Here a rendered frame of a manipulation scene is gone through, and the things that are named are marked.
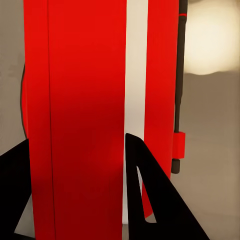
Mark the coffee table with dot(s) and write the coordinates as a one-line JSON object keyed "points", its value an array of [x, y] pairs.
{"points": [[209, 115]]}

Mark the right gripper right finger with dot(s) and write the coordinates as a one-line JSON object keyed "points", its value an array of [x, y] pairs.
{"points": [[174, 220]]}

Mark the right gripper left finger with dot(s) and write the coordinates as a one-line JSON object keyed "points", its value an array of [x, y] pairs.
{"points": [[15, 187]]}

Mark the radio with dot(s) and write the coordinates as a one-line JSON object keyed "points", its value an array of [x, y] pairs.
{"points": [[94, 71]]}

